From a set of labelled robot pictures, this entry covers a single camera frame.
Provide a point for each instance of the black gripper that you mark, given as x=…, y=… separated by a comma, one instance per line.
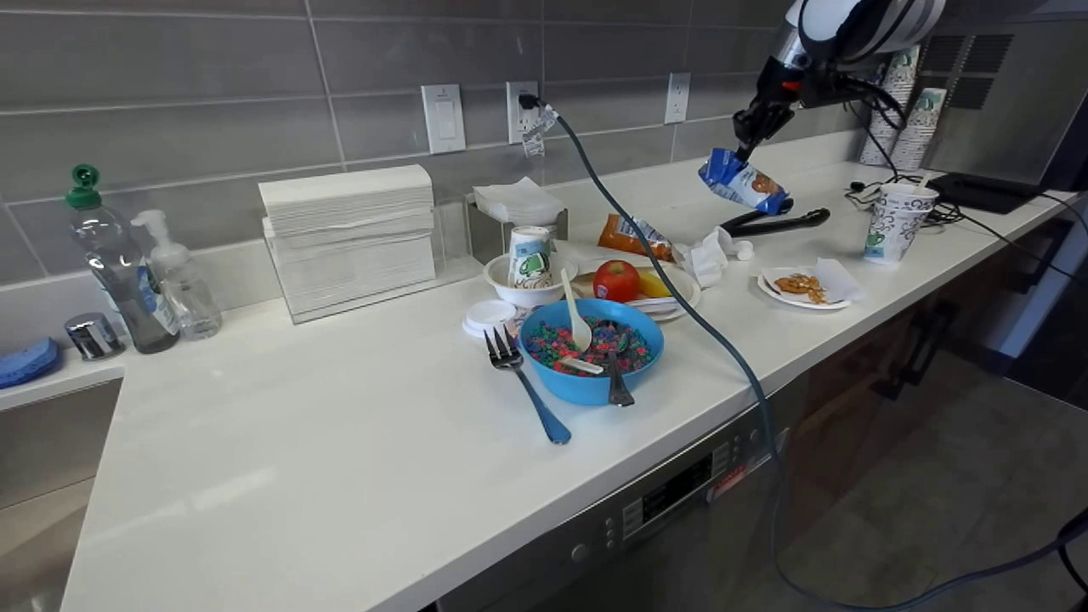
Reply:
x=777, y=101

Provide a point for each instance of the blue snack packet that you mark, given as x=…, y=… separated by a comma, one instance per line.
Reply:
x=744, y=184

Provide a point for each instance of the orange snack pieces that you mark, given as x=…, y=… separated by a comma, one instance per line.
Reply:
x=801, y=288

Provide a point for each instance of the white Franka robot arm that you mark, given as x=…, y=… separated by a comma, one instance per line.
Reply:
x=873, y=26

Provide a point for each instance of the orange snack bar packet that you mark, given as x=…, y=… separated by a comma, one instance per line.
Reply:
x=623, y=236

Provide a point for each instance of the small white plate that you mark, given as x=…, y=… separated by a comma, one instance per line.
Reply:
x=784, y=300

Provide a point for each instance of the large white plate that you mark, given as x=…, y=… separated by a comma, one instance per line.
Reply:
x=676, y=307

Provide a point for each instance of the black kitchen tongs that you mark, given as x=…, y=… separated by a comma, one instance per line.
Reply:
x=777, y=224

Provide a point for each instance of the small white sachet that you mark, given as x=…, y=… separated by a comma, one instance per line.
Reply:
x=740, y=249

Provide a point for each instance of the crumpled white wrapper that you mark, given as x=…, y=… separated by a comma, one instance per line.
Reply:
x=704, y=260

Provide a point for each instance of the white green-printed package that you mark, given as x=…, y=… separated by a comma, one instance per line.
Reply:
x=904, y=105
x=929, y=130

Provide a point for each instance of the white paper napkin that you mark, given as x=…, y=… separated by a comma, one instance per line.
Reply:
x=842, y=281

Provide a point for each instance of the yellow fruit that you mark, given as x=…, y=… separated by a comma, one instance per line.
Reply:
x=655, y=288

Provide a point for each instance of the red tomato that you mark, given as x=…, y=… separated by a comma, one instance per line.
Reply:
x=618, y=281

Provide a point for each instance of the white napkin stack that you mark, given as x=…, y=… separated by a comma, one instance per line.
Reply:
x=516, y=200

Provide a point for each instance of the colourful cereal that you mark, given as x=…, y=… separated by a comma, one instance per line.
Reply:
x=608, y=343

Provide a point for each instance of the white plastic spoon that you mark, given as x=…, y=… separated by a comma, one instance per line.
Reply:
x=575, y=318

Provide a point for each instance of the white yogurt cup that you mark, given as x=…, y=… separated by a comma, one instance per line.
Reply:
x=529, y=258

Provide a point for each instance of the black flat slab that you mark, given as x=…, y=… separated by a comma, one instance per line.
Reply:
x=991, y=193

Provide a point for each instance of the metal napkin holder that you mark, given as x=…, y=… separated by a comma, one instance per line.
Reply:
x=497, y=241

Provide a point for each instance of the black fork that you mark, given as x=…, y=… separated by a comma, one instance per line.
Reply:
x=619, y=387

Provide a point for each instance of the white bowl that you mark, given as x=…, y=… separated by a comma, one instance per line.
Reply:
x=512, y=292

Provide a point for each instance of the blue bowl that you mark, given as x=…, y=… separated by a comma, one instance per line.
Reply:
x=591, y=387

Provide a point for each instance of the white round lid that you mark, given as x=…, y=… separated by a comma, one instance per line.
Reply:
x=487, y=318

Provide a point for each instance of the built-in dishwasher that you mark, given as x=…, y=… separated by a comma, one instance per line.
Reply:
x=683, y=545

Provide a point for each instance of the clear pump bottle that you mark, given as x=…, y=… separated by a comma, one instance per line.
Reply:
x=191, y=300

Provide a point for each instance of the green-capped dish soap bottle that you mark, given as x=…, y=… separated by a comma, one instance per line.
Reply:
x=123, y=285

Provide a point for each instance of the small metal object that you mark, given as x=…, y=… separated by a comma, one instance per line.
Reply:
x=95, y=337

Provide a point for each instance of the blue sponge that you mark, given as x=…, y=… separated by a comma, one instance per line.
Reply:
x=26, y=361

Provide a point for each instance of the kitchen sink basin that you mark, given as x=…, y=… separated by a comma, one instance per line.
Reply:
x=47, y=476

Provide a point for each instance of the narrow white wall plate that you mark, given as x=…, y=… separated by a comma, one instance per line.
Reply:
x=677, y=98

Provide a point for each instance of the wall plug adapter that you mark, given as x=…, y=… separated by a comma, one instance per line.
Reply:
x=538, y=128

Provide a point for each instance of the white wall outlet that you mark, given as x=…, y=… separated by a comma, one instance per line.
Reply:
x=516, y=124

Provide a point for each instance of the white switch plate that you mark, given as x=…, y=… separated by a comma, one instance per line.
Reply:
x=443, y=122

